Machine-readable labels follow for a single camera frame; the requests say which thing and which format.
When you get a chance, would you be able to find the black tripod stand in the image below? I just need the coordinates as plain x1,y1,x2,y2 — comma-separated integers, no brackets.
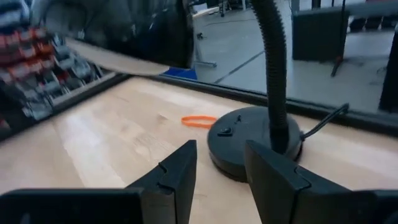
330,0,348,78

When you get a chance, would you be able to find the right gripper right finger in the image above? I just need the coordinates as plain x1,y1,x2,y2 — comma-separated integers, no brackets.
244,139,376,224

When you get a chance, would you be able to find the black computer tower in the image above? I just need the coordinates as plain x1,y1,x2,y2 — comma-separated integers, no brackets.
291,7,349,62

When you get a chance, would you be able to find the parts bin storage rack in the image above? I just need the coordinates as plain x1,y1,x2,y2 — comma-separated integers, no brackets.
0,0,125,125

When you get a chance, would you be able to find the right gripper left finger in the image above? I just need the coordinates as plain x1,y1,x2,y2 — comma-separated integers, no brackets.
126,139,198,224

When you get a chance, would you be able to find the black lamp power cable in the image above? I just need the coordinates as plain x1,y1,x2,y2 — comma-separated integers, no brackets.
299,103,350,141

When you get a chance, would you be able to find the orange rubber band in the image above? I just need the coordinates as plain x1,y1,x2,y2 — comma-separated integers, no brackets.
181,115,218,130

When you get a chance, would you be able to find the blue plastic crate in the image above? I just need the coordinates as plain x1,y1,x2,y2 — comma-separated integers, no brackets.
162,66,198,81

